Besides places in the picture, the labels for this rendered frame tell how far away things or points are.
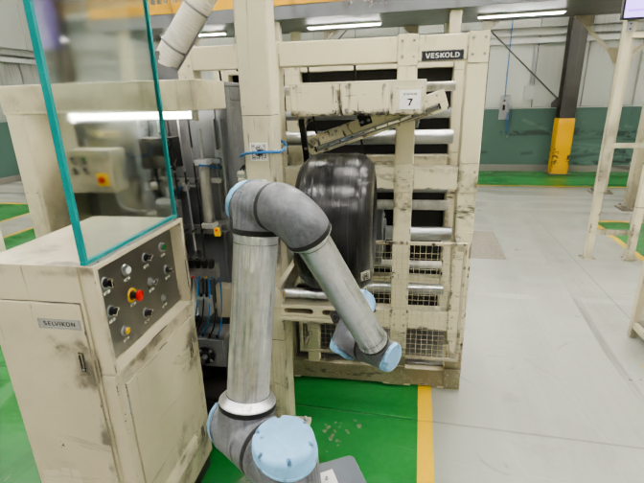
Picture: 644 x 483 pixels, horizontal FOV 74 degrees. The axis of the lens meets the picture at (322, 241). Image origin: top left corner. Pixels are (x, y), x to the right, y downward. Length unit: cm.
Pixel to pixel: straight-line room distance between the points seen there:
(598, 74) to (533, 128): 162
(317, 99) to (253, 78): 34
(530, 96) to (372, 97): 920
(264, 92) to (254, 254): 92
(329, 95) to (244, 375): 132
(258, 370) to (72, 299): 64
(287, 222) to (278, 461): 52
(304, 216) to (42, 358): 105
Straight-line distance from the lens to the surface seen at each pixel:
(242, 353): 111
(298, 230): 94
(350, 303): 111
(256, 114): 183
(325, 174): 169
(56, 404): 177
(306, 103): 204
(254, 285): 105
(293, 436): 110
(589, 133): 1146
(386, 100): 200
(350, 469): 153
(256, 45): 183
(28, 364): 173
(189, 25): 226
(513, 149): 1109
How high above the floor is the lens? 171
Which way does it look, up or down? 18 degrees down
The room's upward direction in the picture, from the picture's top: 2 degrees counter-clockwise
